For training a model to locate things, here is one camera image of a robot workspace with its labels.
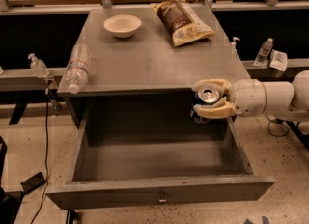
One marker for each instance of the hand sanitizer pump bottle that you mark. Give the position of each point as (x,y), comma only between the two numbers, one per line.
(38,66)

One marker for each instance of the open grey top drawer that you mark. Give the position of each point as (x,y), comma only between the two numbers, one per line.
(132,148)

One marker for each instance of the brass drawer knob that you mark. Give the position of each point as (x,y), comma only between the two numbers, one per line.
(162,199)

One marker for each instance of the small pump bottle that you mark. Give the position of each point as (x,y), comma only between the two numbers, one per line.
(234,44)

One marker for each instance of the white packet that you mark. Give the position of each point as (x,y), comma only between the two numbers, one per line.
(278,60)

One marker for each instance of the black power adapter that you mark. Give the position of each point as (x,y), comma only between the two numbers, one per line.
(33,183)

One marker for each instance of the blue pepsi can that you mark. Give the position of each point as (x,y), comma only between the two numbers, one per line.
(205,96)

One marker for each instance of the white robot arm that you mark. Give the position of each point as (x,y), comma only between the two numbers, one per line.
(220,99)

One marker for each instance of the grey cabinet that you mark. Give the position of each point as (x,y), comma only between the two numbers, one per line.
(148,61)

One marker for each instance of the small water bottle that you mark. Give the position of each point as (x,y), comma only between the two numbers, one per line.
(264,51)

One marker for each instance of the brown chip bag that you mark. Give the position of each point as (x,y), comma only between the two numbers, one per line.
(181,22)

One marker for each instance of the white paper bowl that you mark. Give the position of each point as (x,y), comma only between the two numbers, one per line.
(122,25)

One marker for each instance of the clear plastic water bottle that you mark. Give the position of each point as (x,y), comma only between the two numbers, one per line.
(77,71)

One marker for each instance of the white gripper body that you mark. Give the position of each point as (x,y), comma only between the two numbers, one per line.
(247,98)

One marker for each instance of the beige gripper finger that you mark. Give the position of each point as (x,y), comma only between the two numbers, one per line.
(220,84)
(220,110)

